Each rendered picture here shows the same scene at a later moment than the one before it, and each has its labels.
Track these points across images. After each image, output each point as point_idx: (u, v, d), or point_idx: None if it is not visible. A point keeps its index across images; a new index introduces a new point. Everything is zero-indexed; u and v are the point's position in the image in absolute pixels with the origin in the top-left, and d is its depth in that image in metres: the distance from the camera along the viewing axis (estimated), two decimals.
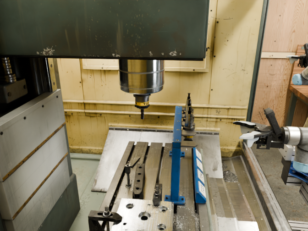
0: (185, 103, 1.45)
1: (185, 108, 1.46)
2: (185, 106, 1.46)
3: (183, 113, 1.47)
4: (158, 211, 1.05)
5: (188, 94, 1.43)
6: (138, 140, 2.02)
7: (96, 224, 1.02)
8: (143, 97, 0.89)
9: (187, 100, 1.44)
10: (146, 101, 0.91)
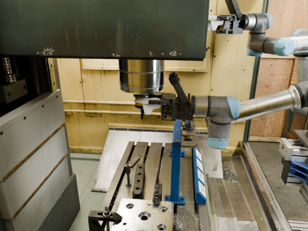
0: None
1: None
2: None
3: None
4: (158, 211, 1.05)
5: (188, 95, 1.44)
6: (138, 140, 2.02)
7: (96, 224, 1.02)
8: (143, 97, 0.89)
9: None
10: None
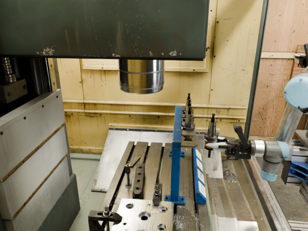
0: (185, 103, 1.46)
1: (185, 108, 1.46)
2: (185, 106, 1.46)
3: (183, 114, 1.47)
4: (158, 211, 1.05)
5: (188, 95, 1.44)
6: (138, 140, 2.02)
7: (96, 224, 1.02)
8: (213, 142, 1.15)
9: (187, 101, 1.44)
10: None
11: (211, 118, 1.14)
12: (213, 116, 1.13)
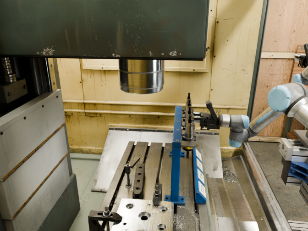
0: (185, 103, 1.46)
1: (185, 108, 1.46)
2: (185, 106, 1.46)
3: (183, 113, 1.47)
4: (158, 211, 1.05)
5: (188, 94, 1.44)
6: (138, 140, 2.02)
7: (96, 224, 1.02)
8: None
9: (187, 100, 1.44)
10: None
11: (189, 119, 1.14)
12: (190, 117, 1.13)
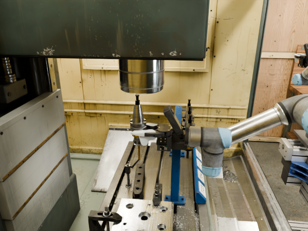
0: (133, 110, 0.94)
1: (133, 118, 0.94)
2: (133, 114, 0.94)
3: (130, 126, 0.96)
4: (158, 211, 1.05)
5: (136, 97, 0.92)
6: None
7: (96, 224, 1.02)
8: None
9: (135, 106, 0.93)
10: None
11: (189, 119, 1.14)
12: (190, 117, 1.13)
